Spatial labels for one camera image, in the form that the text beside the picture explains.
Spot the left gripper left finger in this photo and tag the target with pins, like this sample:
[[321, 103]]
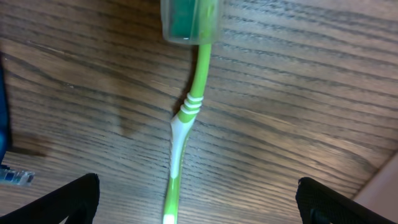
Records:
[[74, 203]]

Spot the green white toothbrush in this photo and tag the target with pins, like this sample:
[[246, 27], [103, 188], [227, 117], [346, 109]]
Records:
[[187, 22]]

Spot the white cardboard box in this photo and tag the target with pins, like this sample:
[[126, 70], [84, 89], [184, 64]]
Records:
[[380, 193]]

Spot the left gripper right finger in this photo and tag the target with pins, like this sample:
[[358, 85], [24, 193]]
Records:
[[319, 204]]

